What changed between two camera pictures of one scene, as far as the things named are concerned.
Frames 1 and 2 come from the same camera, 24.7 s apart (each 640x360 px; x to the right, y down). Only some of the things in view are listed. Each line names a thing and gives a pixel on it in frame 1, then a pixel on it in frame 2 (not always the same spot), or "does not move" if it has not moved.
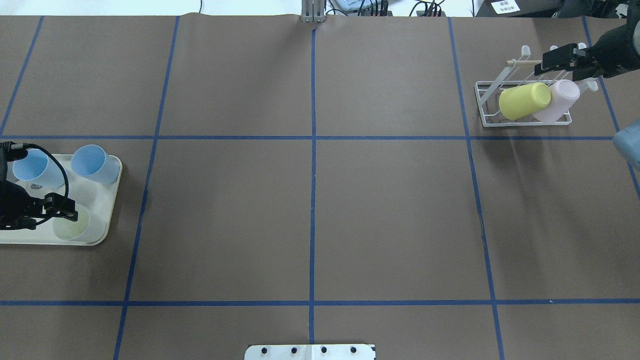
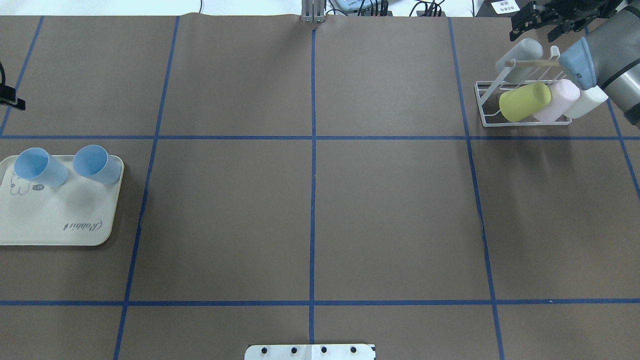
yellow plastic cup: [516, 102] does not move
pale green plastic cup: [89, 228] -> [589, 99]
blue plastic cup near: [39, 167] does not move
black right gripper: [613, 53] -> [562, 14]
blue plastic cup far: [91, 160] does not move
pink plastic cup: [564, 93] does not move
